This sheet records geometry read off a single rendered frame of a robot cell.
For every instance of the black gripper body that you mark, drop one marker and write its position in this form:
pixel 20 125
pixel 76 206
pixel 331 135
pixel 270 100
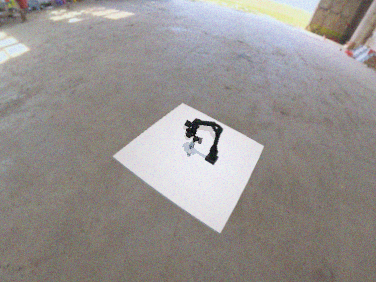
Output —
pixel 196 138

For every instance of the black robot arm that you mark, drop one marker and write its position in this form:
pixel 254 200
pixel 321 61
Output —
pixel 195 125

